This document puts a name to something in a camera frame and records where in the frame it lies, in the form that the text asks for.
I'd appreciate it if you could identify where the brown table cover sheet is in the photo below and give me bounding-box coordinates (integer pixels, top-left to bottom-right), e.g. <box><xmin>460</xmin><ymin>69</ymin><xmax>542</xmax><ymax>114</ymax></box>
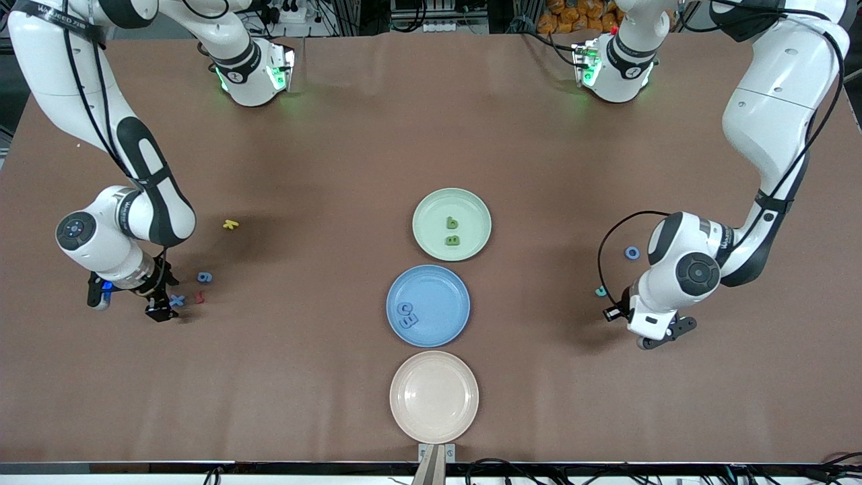
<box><xmin>0</xmin><ymin>32</ymin><xmax>862</xmax><ymax>465</ymax></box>

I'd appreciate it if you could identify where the blue plate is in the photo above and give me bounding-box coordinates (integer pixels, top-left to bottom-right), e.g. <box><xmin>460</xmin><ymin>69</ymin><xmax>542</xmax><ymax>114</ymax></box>
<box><xmin>386</xmin><ymin>264</ymin><xmax>471</xmax><ymax>348</ymax></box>

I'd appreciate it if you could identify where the beige plate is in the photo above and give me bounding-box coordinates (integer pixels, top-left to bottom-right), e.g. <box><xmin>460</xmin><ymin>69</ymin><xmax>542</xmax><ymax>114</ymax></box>
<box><xmin>389</xmin><ymin>350</ymin><xmax>480</xmax><ymax>445</ymax></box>

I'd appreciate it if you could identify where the light green plate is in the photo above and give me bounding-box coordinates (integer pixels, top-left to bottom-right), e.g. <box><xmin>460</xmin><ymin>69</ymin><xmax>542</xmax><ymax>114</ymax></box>
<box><xmin>412</xmin><ymin>187</ymin><xmax>493</xmax><ymax>262</ymax></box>

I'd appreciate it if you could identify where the orange packaged goods pile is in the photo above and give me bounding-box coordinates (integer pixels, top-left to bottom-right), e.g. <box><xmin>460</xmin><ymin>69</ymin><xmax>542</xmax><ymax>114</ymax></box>
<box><xmin>537</xmin><ymin>0</ymin><xmax>622</xmax><ymax>34</ymax></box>

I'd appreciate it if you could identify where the white power strip with plugs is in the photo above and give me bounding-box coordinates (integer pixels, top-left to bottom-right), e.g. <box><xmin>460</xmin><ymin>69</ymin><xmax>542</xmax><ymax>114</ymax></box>
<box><xmin>266</xmin><ymin>0</ymin><xmax>317</xmax><ymax>24</ymax></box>

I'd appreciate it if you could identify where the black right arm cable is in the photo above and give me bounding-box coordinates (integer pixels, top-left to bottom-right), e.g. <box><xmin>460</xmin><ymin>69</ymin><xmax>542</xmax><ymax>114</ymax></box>
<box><xmin>62</xmin><ymin>0</ymin><xmax>170</xmax><ymax>292</ymax></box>

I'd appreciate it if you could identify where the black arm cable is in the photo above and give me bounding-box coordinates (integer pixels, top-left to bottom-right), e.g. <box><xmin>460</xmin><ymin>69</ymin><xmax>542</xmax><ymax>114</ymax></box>
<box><xmin>62</xmin><ymin>0</ymin><xmax>170</xmax><ymax>292</ymax></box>
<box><xmin>597</xmin><ymin>0</ymin><xmax>846</xmax><ymax>311</ymax></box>

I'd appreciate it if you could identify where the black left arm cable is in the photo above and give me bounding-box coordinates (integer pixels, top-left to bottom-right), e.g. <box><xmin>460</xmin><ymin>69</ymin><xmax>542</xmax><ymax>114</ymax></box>
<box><xmin>597</xmin><ymin>0</ymin><xmax>846</xmax><ymax>311</ymax></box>

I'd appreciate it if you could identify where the black cable arc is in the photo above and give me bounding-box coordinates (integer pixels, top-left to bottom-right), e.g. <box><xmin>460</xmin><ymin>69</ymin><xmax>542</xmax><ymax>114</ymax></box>
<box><xmin>465</xmin><ymin>458</ymin><xmax>539</xmax><ymax>485</ymax></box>

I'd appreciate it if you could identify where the grey camera pole bracket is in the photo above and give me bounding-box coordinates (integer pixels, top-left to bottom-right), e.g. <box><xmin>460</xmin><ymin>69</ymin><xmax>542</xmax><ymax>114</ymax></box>
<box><xmin>418</xmin><ymin>443</ymin><xmax>457</xmax><ymax>485</ymax></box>

